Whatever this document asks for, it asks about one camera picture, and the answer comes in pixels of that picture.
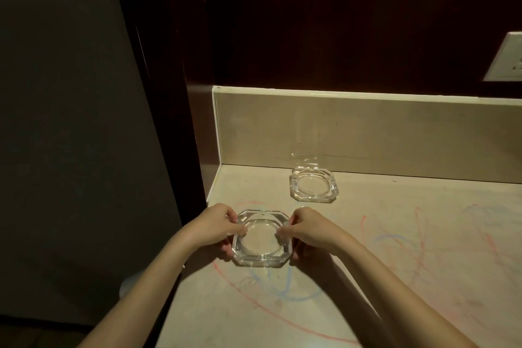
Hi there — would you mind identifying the person's right hand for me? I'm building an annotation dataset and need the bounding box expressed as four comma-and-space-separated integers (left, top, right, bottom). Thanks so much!
276, 207, 342, 267

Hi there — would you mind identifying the person's right forearm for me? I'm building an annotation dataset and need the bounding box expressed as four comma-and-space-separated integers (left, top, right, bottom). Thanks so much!
326, 238, 478, 348

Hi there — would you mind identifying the beige stone backsplash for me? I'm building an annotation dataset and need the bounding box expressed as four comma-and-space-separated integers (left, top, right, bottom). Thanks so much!
212, 86, 522, 184

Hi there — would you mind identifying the white wall socket plate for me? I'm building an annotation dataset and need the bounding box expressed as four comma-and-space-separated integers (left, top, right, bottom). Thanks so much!
483, 32, 522, 82

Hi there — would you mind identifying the person's left hand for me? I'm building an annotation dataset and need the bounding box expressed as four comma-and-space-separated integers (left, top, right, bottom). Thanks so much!
182, 203, 248, 261

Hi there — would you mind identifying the person's left forearm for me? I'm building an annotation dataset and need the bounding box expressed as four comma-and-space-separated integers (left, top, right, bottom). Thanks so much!
75, 234, 196, 348

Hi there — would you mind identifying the clear glass ashtray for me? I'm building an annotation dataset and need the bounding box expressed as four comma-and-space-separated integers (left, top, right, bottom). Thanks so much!
290, 167, 339, 202
231, 209, 291, 268

